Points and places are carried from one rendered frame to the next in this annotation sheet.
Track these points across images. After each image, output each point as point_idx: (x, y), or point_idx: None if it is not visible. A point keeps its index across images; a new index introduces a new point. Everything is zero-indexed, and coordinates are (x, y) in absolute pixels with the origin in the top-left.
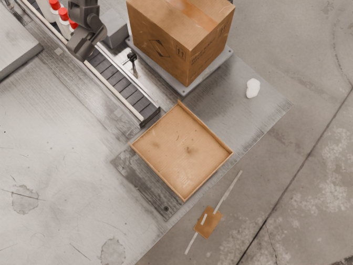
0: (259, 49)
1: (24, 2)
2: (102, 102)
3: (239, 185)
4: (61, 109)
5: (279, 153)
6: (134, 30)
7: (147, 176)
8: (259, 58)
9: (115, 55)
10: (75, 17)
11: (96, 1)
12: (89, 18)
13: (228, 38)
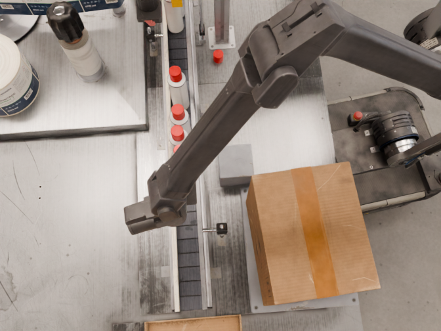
0: (438, 263)
1: (165, 67)
2: (159, 243)
3: None
4: (111, 217)
5: None
6: (249, 198)
7: None
8: (428, 273)
9: (216, 196)
10: (149, 194)
11: (183, 196)
12: (161, 209)
13: (409, 219)
